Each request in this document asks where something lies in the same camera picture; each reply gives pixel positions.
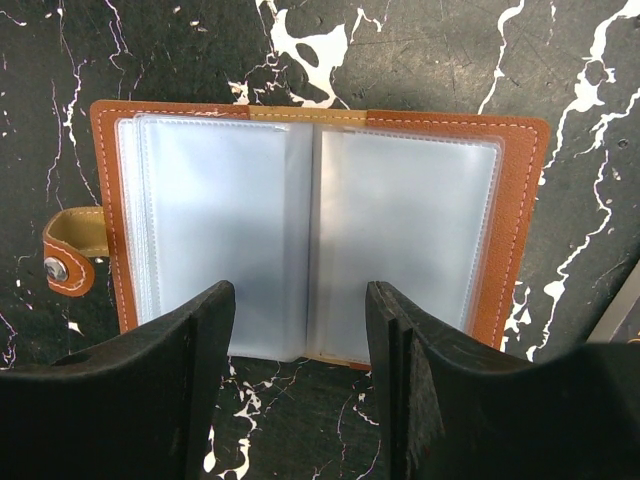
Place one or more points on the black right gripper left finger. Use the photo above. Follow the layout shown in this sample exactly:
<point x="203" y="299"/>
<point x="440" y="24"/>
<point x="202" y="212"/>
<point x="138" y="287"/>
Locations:
<point x="138" y="406"/>

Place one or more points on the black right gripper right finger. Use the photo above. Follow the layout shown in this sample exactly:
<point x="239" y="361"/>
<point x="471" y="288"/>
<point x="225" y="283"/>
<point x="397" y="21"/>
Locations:
<point x="451" y="407"/>

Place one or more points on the brown leather card holder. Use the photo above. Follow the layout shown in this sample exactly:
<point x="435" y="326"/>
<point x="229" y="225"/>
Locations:
<point x="300" y="208"/>

